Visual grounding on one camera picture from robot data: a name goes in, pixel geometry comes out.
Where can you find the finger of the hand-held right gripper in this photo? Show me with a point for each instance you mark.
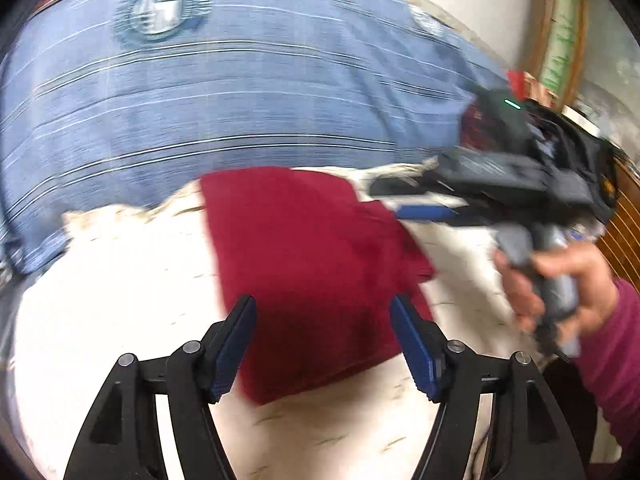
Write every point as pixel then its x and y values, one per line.
pixel 400 186
pixel 425 211

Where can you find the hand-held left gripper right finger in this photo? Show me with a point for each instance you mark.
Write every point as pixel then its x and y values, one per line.
pixel 412 345

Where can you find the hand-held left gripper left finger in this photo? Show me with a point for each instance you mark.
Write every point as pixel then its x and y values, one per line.
pixel 235 345

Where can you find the dark red garment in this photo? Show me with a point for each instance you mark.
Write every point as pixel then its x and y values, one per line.
pixel 310 260

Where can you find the person's right forearm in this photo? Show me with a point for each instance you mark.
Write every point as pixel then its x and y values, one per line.
pixel 617 360

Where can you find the person's right hand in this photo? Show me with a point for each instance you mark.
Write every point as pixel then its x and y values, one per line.
pixel 590 280

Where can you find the wooden slatted furniture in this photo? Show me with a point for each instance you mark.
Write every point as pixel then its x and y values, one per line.
pixel 622 230

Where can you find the wooden framed panel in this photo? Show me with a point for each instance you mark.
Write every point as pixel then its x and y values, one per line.
pixel 562 35

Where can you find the blue plaid quilt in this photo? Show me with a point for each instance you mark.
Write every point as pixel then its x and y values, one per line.
pixel 225 110

